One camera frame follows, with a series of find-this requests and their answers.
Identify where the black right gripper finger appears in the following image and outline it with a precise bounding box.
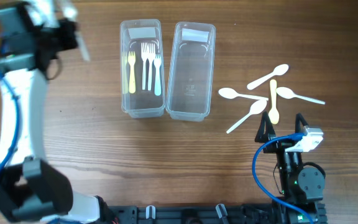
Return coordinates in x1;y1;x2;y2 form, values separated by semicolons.
255;111;276;140
295;113;308;133

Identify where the yellow plastic spoon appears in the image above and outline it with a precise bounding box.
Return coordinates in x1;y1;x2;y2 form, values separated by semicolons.
268;79;280;124

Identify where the white spoon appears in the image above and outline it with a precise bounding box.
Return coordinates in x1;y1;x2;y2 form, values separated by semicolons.
226;100;267;134
247;64;289;90
276;87;325;105
218;87;269;101

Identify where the white plastic fork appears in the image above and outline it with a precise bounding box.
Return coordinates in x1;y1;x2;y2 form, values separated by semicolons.
147;43;155;91
141;42;149;90
75;31;91;62

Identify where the yellow plastic fork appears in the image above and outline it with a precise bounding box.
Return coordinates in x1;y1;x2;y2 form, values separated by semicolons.
128;51;136;93

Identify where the light blue plastic fork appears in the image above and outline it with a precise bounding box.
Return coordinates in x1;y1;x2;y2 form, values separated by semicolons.
154;54;162;96

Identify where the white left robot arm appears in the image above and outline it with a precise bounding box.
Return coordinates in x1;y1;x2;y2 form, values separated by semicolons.
0;1;104;223

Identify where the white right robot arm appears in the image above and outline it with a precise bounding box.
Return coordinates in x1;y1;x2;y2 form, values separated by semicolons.
249;112;327;223

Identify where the clear right plastic container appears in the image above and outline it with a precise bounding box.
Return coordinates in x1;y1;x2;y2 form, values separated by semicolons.
166;22;216;122

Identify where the clear plastic container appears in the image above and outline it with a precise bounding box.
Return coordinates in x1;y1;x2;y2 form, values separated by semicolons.
120;19;165;118
166;22;216;122

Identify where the clear left plastic container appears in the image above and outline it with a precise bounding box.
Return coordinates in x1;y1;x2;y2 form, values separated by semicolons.
120;19;165;118

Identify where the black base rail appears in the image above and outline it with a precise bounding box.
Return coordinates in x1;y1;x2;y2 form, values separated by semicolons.
110;202;328;224

